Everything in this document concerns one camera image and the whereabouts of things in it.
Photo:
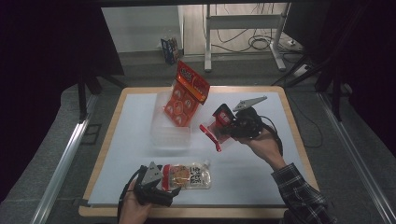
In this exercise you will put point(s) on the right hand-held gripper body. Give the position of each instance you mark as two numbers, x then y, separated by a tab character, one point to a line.
249	124

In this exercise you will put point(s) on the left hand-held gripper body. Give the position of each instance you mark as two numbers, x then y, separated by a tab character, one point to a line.
149	189

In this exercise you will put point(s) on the small red snack packet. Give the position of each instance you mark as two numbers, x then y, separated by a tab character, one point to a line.
218	127

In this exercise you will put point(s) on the small clear snack packet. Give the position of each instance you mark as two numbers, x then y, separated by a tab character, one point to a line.
190	177

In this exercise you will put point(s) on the large orange snack packet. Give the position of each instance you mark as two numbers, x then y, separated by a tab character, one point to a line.
183	102

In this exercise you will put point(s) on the clear plastic container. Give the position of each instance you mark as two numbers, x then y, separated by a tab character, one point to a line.
169	137

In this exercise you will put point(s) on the person's left hand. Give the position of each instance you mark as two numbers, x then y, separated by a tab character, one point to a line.
134	211

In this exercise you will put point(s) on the person's right hand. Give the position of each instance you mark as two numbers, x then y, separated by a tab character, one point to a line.
266	146

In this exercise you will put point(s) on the white table mat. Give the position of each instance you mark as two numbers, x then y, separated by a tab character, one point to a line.
243	174

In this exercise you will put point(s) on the white metal stand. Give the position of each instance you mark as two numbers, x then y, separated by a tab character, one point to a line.
207	46

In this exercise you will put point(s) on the white power strip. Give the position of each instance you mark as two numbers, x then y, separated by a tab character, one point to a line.
300	70

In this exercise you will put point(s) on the black stand legs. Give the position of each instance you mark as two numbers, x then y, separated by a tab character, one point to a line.
82	99
335	99

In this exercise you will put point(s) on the blue carton in clear bag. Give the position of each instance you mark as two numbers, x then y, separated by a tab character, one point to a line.
170	49

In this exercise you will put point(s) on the white cabinet panel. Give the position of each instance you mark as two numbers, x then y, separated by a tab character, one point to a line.
140	28

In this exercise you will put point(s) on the aluminium floor rail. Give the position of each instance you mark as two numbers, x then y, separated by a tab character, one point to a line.
62	168
351	149

